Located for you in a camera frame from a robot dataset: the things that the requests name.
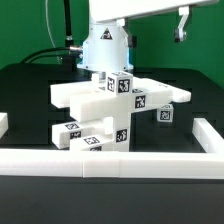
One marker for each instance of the white block at left edge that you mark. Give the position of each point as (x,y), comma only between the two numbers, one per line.
(3,123)

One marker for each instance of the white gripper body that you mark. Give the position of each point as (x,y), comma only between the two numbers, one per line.
(111,10)

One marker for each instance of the white U-shaped fence frame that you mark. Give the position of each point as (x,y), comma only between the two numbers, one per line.
(206,165)

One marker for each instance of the white chair seat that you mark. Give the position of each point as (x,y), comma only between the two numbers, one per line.
(117,130)

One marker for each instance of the white marker cube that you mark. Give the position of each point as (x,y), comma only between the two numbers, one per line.
(119,82)
(165,113)

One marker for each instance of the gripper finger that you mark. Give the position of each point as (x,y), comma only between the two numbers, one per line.
(131,39)
(180,33)

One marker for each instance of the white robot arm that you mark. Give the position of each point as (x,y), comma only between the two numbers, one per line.
(107,45)

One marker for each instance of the white chair back frame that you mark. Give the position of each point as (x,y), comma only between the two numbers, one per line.
(89,100)

